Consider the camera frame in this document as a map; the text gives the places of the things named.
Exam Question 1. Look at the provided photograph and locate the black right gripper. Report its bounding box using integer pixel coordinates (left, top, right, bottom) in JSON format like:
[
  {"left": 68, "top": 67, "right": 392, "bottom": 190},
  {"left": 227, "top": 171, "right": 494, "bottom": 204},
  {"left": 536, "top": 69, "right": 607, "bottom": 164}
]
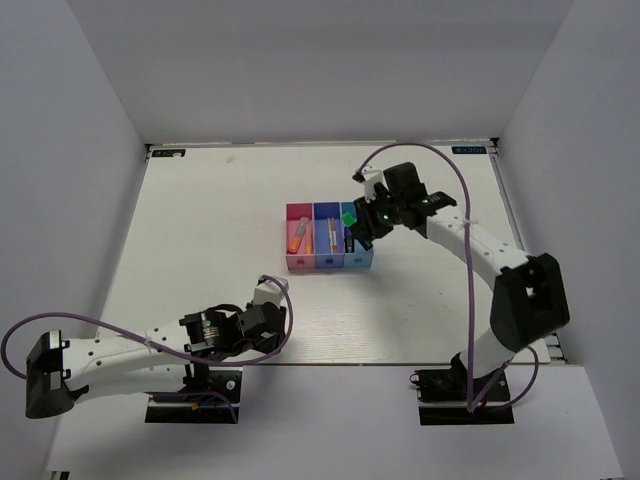
[{"left": 354, "top": 189, "right": 404, "bottom": 242}]

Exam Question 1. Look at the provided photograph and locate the green cap black highlighter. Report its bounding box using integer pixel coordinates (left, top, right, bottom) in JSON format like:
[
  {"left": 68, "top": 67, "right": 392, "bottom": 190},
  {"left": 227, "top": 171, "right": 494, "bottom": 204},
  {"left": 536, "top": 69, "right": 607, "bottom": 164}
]
[{"left": 342, "top": 212, "right": 357, "bottom": 228}]

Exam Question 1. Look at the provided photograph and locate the purple cap black highlighter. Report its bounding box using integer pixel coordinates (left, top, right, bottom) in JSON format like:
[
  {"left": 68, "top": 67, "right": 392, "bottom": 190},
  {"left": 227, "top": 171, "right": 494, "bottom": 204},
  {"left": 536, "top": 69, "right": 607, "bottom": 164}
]
[{"left": 344, "top": 227, "right": 355, "bottom": 253}]

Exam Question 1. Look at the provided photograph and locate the pink thin pen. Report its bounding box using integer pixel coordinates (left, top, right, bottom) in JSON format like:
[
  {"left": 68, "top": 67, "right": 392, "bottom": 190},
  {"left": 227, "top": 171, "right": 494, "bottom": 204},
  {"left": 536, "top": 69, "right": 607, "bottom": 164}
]
[{"left": 329, "top": 218, "right": 339, "bottom": 253}]

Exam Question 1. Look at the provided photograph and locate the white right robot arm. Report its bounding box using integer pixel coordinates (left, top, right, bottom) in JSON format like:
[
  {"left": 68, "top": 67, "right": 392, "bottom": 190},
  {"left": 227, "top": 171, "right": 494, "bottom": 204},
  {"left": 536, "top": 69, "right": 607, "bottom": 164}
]
[{"left": 343, "top": 162, "right": 570, "bottom": 399}]

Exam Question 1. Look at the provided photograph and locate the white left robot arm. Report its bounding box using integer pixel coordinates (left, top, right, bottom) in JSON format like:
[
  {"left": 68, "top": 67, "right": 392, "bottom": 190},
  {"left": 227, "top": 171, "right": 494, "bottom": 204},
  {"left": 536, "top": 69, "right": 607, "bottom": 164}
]
[{"left": 25, "top": 302, "right": 291, "bottom": 419}]

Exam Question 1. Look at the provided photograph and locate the light blue plastic bin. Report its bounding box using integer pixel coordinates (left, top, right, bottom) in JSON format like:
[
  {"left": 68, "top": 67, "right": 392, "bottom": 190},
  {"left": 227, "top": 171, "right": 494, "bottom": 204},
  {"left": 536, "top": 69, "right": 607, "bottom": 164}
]
[{"left": 340, "top": 202, "right": 374, "bottom": 268}]

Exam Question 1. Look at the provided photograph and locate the right corner label sticker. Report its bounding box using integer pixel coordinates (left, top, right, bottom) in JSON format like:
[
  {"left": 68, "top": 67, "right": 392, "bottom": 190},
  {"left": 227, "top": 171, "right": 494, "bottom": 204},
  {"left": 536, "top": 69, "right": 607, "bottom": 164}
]
[{"left": 451, "top": 145, "right": 487, "bottom": 155}]

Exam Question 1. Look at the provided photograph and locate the corner label sticker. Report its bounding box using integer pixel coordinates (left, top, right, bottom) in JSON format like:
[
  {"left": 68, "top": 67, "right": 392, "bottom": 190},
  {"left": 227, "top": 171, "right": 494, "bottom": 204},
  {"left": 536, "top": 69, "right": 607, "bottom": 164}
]
[
  {"left": 451, "top": 145, "right": 487, "bottom": 155},
  {"left": 151, "top": 149, "right": 186, "bottom": 158}
]

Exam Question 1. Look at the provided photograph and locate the purple-blue plastic bin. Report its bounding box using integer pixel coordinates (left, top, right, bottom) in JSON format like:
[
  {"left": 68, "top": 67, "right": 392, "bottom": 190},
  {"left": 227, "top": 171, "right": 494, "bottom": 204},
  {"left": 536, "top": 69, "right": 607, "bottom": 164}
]
[{"left": 313, "top": 202, "right": 345, "bottom": 269}]

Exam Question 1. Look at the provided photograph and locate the pink plastic bin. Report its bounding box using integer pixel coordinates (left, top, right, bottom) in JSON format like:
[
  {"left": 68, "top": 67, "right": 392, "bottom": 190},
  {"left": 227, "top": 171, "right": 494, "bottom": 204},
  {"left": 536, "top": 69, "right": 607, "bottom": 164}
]
[{"left": 285, "top": 203, "right": 316, "bottom": 271}]

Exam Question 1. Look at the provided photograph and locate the left corner label sticker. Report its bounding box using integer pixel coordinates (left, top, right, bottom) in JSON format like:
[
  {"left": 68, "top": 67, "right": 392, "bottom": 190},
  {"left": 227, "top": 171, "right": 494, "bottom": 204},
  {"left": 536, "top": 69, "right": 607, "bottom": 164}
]
[{"left": 151, "top": 149, "right": 186, "bottom": 158}]

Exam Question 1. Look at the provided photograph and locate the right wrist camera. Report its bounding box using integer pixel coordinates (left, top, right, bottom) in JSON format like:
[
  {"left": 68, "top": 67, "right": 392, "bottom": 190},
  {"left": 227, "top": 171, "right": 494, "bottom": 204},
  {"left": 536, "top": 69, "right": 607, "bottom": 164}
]
[{"left": 352, "top": 165, "right": 384, "bottom": 203}]

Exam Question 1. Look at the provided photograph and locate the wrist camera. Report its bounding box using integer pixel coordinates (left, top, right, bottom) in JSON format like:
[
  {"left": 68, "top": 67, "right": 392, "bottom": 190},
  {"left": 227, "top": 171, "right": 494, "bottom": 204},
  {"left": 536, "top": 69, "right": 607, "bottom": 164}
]
[
  {"left": 252, "top": 279, "right": 284, "bottom": 306},
  {"left": 352, "top": 165, "right": 384, "bottom": 203}
]

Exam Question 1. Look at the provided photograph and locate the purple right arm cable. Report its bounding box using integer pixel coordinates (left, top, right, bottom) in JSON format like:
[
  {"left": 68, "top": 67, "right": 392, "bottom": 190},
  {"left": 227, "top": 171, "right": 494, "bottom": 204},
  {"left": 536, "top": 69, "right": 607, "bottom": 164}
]
[{"left": 354, "top": 143, "right": 540, "bottom": 414}]

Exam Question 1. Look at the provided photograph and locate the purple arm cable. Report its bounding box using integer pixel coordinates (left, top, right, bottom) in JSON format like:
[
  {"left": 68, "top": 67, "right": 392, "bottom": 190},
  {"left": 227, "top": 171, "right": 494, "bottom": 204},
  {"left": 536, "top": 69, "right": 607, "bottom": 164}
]
[
  {"left": 354, "top": 143, "right": 540, "bottom": 414},
  {"left": 0, "top": 274, "right": 294, "bottom": 424}
]

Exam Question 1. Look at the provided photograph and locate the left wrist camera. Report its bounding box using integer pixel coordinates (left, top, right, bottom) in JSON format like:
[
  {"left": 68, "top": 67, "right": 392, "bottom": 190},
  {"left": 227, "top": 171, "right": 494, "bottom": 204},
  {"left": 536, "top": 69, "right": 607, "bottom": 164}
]
[{"left": 252, "top": 279, "right": 284, "bottom": 306}]

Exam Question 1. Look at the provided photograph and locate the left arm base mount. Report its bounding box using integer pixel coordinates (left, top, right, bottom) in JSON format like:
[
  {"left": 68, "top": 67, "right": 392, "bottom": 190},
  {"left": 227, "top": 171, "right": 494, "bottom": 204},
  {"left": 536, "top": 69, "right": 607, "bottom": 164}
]
[{"left": 145, "top": 365, "right": 243, "bottom": 425}]

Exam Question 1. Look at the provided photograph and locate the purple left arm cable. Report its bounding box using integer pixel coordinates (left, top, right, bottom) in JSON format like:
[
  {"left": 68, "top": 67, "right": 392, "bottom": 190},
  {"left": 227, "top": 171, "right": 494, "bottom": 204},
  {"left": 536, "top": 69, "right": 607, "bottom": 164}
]
[{"left": 0, "top": 274, "right": 294, "bottom": 424}]

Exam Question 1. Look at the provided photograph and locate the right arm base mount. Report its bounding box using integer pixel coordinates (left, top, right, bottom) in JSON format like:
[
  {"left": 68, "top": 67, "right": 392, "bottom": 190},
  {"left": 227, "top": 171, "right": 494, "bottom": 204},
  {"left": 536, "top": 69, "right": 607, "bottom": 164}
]
[{"left": 409, "top": 369, "right": 515, "bottom": 426}]

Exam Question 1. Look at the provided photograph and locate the metal table edge rail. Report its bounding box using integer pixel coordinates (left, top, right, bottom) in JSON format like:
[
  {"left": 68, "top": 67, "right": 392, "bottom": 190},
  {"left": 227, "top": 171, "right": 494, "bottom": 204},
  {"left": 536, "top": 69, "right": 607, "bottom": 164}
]
[{"left": 489, "top": 137, "right": 568, "bottom": 365}]

